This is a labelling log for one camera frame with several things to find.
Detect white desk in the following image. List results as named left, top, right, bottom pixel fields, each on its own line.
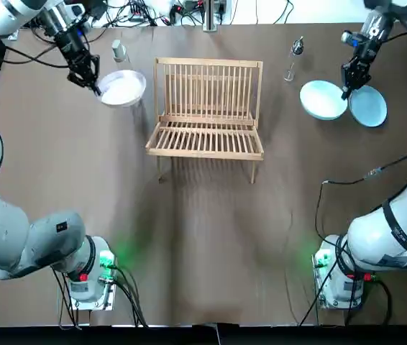
left=9, top=0, right=370, bottom=27

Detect grey power strip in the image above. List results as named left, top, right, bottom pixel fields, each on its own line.
left=126, top=1, right=149, bottom=22

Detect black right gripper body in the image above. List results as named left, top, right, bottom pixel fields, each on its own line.
left=350, top=34, right=380, bottom=68

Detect wooden plate rack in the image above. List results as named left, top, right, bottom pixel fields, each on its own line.
left=145, top=57, right=265, bottom=185

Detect black cable with connector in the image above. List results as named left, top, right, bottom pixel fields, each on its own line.
left=314, top=142, right=407, bottom=252

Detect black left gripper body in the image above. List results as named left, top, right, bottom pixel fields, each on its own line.
left=52, top=25, right=95, bottom=69

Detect pale plate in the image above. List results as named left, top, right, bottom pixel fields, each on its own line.
left=95, top=70, right=147, bottom=108

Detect aluminium camera post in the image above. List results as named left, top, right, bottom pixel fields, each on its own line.
left=204, top=0, right=223, bottom=32

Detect blue plate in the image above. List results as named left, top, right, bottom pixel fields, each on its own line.
left=348, top=85, right=388, bottom=128
left=299, top=79, right=348, bottom=121

